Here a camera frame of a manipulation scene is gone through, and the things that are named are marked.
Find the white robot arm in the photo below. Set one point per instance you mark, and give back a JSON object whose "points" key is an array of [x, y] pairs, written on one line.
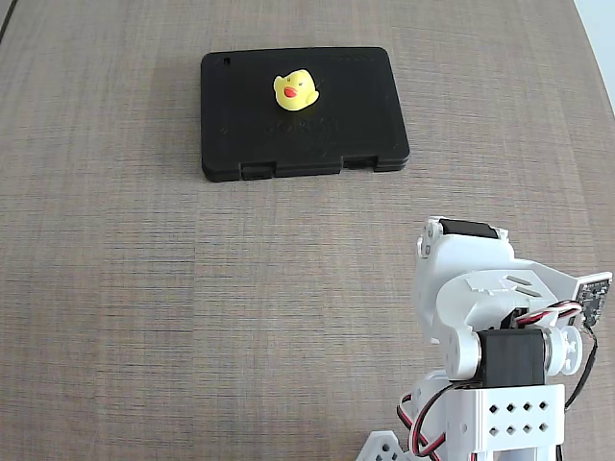
{"points": [[511, 357]]}

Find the yellow rubber duck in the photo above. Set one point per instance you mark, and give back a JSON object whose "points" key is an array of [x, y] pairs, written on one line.
{"points": [[295, 91]]}

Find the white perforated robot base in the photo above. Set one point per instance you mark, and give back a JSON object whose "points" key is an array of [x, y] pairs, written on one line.
{"points": [[382, 446]]}

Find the small camera circuit board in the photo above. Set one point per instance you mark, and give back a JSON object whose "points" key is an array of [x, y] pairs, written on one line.
{"points": [[595, 298]]}

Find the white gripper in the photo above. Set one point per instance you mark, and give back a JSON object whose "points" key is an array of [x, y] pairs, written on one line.
{"points": [[468, 229]]}

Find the black flat plastic case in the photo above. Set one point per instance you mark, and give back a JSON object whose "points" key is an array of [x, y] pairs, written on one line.
{"points": [[355, 110]]}

